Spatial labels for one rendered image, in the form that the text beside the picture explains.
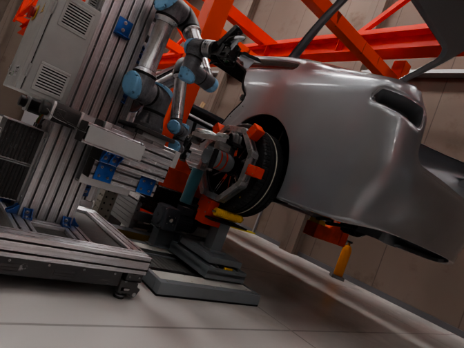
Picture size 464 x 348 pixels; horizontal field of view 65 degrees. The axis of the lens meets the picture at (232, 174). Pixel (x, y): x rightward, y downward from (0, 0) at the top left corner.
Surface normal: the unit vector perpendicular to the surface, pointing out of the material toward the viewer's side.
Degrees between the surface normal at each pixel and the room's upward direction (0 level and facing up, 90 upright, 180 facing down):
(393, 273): 90
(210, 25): 90
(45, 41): 90
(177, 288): 90
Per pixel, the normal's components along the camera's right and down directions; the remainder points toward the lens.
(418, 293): -0.70, -0.29
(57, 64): 0.62, 0.21
